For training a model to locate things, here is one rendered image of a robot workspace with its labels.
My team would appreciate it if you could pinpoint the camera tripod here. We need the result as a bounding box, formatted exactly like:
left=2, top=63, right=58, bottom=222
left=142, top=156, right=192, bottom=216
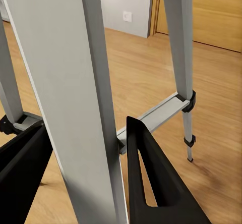
left=0, top=0, right=196, bottom=224

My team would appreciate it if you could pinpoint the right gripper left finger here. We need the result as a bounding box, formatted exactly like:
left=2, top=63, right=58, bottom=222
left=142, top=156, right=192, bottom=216
left=0, top=120, right=53, bottom=224

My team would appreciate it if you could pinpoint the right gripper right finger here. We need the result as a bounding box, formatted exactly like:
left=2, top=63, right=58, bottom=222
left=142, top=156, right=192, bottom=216
left=126, top=116, right=212, bottom=224

